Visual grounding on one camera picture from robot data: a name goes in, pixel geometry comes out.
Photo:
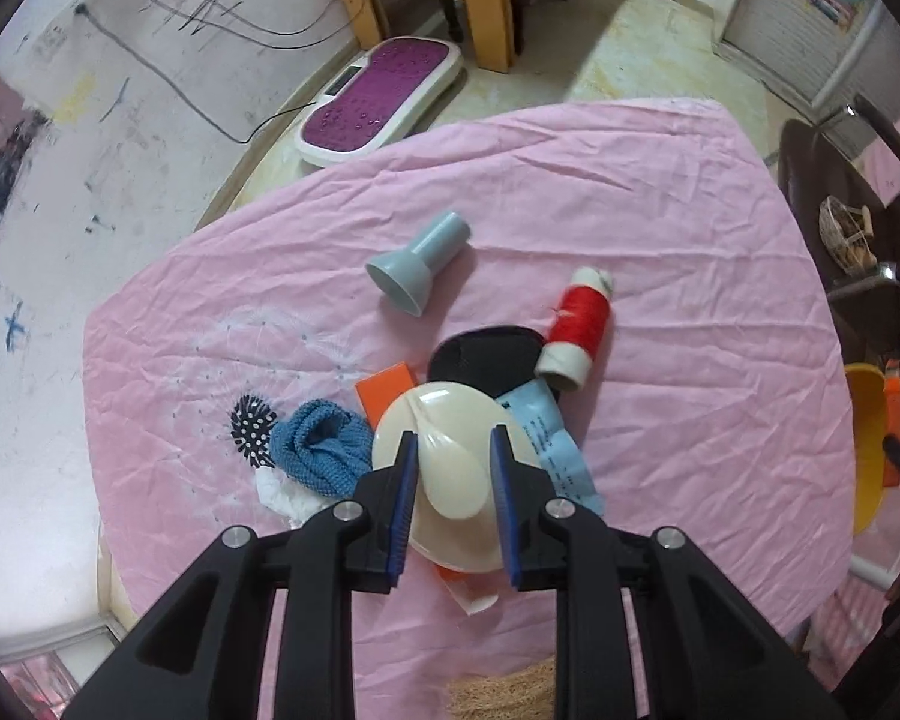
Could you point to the cream plastic lid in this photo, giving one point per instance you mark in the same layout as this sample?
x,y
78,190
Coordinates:
x,y
454,457

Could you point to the grey plastic funnel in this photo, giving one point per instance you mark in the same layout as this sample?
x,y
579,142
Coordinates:
x,y
420,255

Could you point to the white wardrobe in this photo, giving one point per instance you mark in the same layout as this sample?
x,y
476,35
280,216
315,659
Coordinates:
x,y
780,45

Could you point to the wooden chair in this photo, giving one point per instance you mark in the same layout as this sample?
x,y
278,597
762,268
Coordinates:
x,y
487,7

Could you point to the wall mirror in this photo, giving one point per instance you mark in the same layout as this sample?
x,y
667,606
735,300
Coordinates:
x,y
0,165

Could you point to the purple white foot massager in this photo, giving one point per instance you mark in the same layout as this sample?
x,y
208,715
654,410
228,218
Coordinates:
x,y
379,90

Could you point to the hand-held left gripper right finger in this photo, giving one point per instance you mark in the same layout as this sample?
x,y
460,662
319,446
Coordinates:
x,y
506,510

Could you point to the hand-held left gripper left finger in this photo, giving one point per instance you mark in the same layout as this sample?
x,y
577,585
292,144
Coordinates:
x,y
403,510

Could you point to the white tissue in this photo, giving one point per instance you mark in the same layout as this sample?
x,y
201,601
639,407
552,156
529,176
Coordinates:
x,y
281,496

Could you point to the dark brown chair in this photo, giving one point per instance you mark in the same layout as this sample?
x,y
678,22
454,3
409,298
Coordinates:
x,y
817,165

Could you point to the small wicker basket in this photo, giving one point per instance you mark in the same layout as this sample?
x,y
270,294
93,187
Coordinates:
x,y
844,240

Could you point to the red thread spool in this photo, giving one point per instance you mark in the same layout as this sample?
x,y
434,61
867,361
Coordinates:
x,y
581,322

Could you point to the blue knitted cloth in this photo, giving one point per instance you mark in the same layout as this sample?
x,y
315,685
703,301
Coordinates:
x,y
315,450

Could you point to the pink tablecloth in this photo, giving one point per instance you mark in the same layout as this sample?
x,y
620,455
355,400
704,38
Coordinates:
x,y
645,202

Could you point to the black spiky brush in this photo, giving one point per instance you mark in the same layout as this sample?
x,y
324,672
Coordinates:
x,y
251,427

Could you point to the black pouch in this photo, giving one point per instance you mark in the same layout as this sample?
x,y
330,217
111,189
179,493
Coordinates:
x,y
480,356

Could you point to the blue paper label strip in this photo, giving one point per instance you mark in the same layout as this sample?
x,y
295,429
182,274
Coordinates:
x,y
562,457

